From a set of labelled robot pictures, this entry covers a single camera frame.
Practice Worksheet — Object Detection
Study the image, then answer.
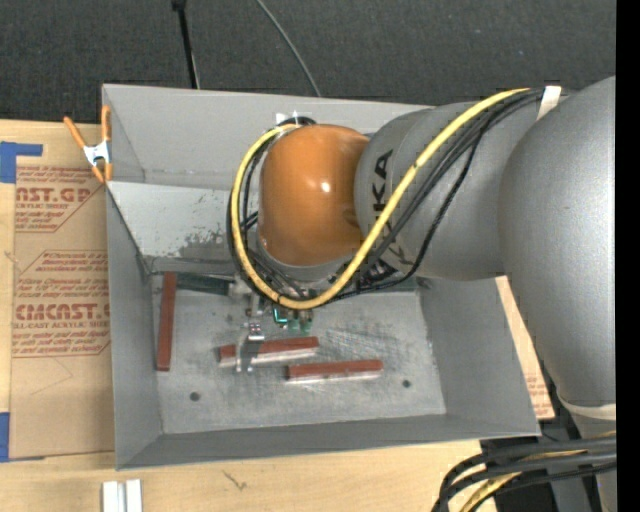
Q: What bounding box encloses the red-brown flat block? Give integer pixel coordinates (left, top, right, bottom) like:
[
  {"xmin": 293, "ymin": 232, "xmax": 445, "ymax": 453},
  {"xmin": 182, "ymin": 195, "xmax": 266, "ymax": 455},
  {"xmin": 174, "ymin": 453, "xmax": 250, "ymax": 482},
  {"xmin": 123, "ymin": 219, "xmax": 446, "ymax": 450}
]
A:
[
  {"xmin": 155, "ymin": 271, "xmax": 178, "ymax": 373},
  {"xmin": 217, "ymin": 335, "xmax": 321, "ymax": 369},
  {"xmin": 284, "ymin": 359, "xmax": 385, "ymax": 385}
]

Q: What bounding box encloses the grey metal bin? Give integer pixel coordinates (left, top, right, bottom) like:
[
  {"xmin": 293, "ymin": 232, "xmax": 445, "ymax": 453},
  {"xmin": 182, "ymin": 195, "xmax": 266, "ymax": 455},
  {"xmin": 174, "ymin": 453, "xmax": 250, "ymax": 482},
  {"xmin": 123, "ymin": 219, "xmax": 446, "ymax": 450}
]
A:
[{"xmin": 101, "ymin": 83, "xmax": 543, "ymax": 472}]

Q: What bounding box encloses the dark green flat block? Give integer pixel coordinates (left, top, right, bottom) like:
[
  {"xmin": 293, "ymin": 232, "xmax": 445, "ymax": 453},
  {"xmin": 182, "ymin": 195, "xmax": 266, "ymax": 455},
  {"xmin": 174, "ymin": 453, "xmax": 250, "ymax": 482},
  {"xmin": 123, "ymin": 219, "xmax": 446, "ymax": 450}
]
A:
[{"xmin": 175, "ymin": 272, "xmax": 236, "ymax": 297}]

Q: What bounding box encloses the brown cardboard board red print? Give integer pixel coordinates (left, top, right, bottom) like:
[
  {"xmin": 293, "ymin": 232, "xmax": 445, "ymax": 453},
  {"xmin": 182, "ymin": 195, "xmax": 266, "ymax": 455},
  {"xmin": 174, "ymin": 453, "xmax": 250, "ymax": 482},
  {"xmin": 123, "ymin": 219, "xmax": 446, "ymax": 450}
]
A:
[{"xmin": 0, "ymin": 118, "xmax": 557, "ymax": 462}]

